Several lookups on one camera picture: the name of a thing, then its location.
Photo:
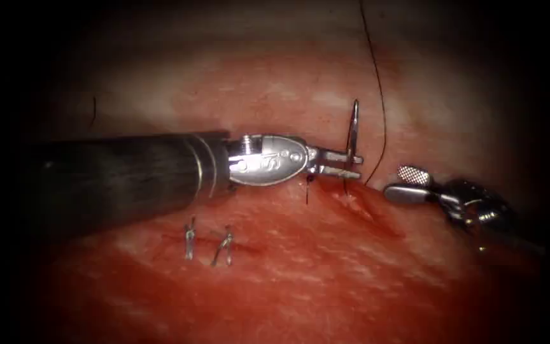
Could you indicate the right arm needle driver jaw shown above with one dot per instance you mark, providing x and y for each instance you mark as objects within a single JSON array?
[
  {"x": 414, "y": 175},
  {"x": 411, "y": 194}
]

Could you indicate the left arm needle driver jaw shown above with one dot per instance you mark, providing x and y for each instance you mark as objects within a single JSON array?
[
  {"x": 337, "y": 157},
  {"x": 339, "y": 173}
]

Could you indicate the left arm needle driver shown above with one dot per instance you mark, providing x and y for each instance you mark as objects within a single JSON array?
[{"x": 270, "y": 160}]

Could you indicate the right arm needle driver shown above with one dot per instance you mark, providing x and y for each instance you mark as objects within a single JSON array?
[{"x": 475, "y": 205}]

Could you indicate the curved steel needle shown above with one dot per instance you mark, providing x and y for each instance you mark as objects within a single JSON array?
[{"x": 353, "y": 129}]

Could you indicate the black thread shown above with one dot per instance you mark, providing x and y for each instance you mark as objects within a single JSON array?
[{"x": 384, "y": 114}]

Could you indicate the dark left arm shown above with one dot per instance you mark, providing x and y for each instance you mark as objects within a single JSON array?
[{"x": 127, "y": 181}]

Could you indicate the dark right arm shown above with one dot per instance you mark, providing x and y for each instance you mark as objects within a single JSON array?
[{"x": 523, "y": 239}]

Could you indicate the black stitching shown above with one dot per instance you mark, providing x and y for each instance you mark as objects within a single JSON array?
[{"x": 307, "y": 188}]

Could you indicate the tissue pad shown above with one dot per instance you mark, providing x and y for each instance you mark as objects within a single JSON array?
[{"x": 303, "y": 277}]

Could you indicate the blue stitching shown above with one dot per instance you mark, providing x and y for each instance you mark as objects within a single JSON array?
[{"x": 189, "y": 239}]

